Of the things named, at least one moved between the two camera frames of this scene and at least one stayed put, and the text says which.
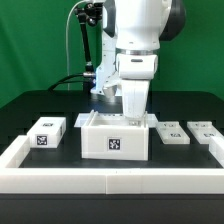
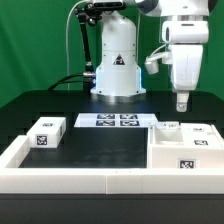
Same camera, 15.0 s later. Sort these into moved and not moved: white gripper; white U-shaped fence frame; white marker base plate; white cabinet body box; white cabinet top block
Moved: white gripper; white cabinet body box
Not moved: white marker base plate; white U-shaped fence frame; white cabinet top block
